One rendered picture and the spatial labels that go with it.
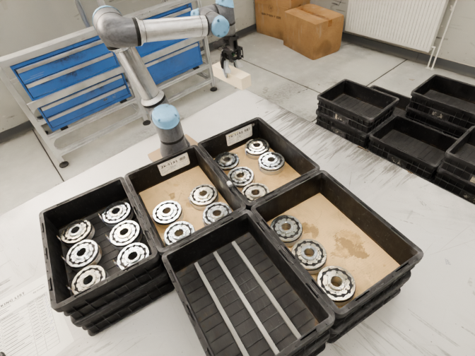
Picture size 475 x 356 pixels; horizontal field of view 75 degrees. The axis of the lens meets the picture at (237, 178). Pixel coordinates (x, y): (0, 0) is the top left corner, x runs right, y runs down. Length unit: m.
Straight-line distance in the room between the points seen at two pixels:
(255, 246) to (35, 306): 0.78
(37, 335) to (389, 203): 1.32
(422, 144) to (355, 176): 0.85
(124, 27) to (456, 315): 1.40
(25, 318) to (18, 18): 2.76
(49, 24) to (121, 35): 2.39
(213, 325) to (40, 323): 0.62
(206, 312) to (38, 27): 3.13
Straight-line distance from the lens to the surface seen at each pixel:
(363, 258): 1.02
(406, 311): 1.13
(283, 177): 1.20
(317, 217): 1.08
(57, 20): 3.63
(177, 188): 1.22
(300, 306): 0.93
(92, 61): 2.84
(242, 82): 1.57
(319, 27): 3.84
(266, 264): 0.98
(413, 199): 1.39
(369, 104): 2.27
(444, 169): 1.90
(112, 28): 1.27
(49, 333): 1.26
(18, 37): 3.60
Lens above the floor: 1.69
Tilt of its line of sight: 45 degrees down
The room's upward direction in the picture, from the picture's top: 9 degrees counter-clockwise
